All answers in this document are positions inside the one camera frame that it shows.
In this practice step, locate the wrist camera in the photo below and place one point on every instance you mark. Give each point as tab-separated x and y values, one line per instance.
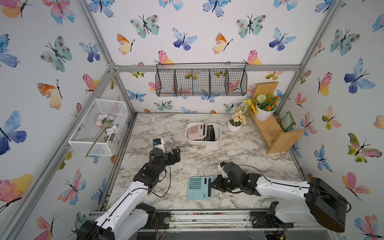
221	168
159	144

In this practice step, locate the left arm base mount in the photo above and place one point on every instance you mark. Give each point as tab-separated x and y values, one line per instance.
147	217

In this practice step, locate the black wire wall basket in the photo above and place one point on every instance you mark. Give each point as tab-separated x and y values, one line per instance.
201	80

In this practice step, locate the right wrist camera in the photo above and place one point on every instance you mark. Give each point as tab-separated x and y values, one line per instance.
221	168

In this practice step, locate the white mesh wall box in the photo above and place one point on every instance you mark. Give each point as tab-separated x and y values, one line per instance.
86	131

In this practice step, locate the white pot orange flowers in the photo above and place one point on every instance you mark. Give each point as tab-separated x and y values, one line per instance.
265	106

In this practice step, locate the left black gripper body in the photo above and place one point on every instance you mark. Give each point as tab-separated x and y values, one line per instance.
164	160

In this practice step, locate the small white pot cream flowers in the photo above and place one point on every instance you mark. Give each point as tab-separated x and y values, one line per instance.
237	120

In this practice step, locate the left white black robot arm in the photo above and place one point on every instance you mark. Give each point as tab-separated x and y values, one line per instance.
129	214

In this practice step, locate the aluminium front rail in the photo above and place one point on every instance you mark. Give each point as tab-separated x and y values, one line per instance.
218	220

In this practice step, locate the pink calculator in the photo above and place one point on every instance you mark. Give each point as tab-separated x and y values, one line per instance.
197	132

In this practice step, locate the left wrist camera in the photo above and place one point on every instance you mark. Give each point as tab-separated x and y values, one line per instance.
159	144

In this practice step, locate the pink artificial flower stem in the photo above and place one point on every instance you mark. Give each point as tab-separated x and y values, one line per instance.
109	129

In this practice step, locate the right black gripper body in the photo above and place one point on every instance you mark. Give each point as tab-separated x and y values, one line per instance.
233	185

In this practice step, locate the teal calculator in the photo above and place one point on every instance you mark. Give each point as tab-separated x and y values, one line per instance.
200	188

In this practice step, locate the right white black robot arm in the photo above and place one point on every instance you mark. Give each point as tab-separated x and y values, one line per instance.
311	201

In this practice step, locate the white storage box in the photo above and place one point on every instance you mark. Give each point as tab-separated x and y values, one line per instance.
218	132

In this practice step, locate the green framed small board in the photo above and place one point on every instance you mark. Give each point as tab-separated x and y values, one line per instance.
287	123

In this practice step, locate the wooden corner shelf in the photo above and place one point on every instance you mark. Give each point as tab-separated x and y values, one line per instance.
277	140

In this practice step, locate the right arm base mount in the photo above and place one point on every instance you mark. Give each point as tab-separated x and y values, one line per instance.
267	219

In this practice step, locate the dark grey calculator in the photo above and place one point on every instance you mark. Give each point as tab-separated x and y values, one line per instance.
211	136

